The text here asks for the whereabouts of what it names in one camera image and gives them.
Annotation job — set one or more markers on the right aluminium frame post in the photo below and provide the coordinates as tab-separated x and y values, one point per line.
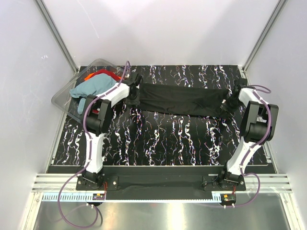
265	31

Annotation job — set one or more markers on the clear plastic bin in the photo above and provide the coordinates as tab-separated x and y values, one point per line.
68	98

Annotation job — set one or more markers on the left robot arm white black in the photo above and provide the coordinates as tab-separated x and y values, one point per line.
96	118

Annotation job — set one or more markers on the aluminium frame post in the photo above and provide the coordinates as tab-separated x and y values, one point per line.
53	29
265	31

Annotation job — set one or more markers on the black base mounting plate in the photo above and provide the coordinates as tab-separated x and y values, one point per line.
169	191

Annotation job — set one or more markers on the left aluminium frame post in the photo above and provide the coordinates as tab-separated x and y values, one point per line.
53	29

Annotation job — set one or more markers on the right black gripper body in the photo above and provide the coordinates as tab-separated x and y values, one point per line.
231	105

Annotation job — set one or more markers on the orange t shirt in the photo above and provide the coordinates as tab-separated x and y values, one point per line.
88	77

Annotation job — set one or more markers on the aluminium rail crossbar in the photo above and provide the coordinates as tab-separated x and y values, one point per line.
268	183

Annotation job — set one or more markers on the white slotted cable duct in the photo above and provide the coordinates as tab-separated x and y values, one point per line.
88	197

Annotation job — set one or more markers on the red t shirt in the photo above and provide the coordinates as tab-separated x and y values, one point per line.
107	72

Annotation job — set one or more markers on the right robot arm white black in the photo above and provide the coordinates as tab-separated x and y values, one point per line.
257	127

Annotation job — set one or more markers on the orange black connector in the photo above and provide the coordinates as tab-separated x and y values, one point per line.
99	196
228	198

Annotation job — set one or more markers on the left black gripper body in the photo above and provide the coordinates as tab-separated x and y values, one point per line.
133	99

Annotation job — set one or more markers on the left orange black connector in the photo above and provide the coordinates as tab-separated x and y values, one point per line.
99	196

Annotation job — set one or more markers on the right orange black connector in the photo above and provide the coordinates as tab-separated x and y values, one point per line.
228	198

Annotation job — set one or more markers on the black t shirt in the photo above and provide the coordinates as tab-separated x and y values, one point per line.
177	100

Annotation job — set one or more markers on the light blue t shirt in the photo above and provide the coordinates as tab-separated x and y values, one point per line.
96	87

